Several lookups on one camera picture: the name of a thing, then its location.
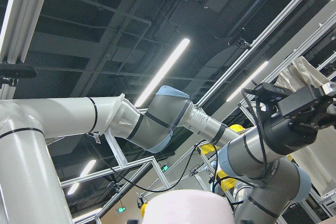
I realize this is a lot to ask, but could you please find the pink plastic cup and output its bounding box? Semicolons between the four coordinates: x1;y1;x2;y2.
142;189;234;223

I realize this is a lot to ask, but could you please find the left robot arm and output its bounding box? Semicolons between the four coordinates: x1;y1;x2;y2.
123;82;335;223

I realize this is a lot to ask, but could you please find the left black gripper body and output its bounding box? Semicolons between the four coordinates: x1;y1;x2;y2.
263;83;335;153

